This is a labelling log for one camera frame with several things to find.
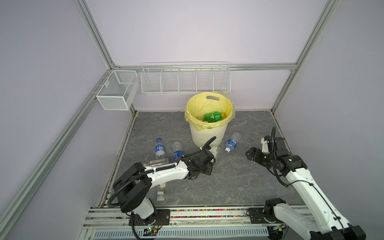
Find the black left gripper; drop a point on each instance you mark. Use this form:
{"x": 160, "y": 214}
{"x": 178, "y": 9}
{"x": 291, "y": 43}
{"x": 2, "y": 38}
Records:
{"x": 208, "y": 172}

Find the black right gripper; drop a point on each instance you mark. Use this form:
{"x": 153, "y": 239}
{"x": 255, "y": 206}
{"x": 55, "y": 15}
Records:
{"x": 256, "y": 158}

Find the clear bottle blue label white cap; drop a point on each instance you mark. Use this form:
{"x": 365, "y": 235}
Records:
{"x": 232, "y": 142}

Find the green Sprite bottle yellow cap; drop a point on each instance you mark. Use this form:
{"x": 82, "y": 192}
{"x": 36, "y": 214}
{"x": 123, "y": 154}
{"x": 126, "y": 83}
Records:
{"x": 214, "y": 117}

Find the clear bottle green label front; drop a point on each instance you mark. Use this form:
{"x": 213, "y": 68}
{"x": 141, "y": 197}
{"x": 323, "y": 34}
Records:
{"x": 161, "y": 188}

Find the clear bottle green white label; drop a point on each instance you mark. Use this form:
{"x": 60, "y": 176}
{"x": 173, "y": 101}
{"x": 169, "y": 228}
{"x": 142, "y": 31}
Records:
{"x": 215, "y": 150}

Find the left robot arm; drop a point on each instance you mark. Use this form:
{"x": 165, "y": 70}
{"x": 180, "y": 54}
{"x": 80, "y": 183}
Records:
{"x": 130, "y": 190}

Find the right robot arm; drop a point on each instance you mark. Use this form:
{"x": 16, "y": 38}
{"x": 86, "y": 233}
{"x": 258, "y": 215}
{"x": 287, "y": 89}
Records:
{"x": 328, "y": 223}

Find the cream plastic waste bin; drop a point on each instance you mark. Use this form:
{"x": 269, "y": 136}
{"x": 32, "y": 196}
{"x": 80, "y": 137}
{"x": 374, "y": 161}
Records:
{"x": 201, "y": 137}

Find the yellow bin liner bag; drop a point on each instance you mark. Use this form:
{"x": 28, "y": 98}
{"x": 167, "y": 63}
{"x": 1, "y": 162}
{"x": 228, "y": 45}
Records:
{"x": 207, "y": 103}

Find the Pocari bottle blue label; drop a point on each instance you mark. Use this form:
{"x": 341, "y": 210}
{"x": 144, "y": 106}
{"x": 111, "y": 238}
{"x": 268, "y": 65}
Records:
{"x": 177, "y": 151}

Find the small bottle blue cap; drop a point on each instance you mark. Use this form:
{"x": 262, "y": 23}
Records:
{"x": 160, "y": 152}

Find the small clear bottle lying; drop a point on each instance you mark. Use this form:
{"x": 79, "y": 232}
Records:
{"x": 158, "y": 162}

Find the white mesh box basket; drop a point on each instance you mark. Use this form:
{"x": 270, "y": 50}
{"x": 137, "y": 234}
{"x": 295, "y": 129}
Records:
{"x": 118, "y": 91}

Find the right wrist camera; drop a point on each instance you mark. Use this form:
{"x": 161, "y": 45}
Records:
{"x": 265, "y": 144}

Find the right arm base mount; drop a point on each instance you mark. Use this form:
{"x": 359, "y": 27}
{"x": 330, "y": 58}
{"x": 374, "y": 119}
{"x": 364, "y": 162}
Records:
{"x": 258, "y": 216}

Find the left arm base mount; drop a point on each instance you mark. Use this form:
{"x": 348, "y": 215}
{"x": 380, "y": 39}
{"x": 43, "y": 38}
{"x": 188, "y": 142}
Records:
{"x": 159, "y": 217}

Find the white wire shelf basket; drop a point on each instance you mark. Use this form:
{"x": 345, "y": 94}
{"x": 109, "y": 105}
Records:
{"x": 186, "y": 77}

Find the white vented cable duct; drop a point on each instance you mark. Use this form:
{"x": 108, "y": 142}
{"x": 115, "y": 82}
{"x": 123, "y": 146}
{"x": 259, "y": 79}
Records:
{"x": 183, "y": 233}

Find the aluminium front rail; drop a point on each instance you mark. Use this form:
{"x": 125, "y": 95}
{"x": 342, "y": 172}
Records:
{"x": 222, "y": 216}

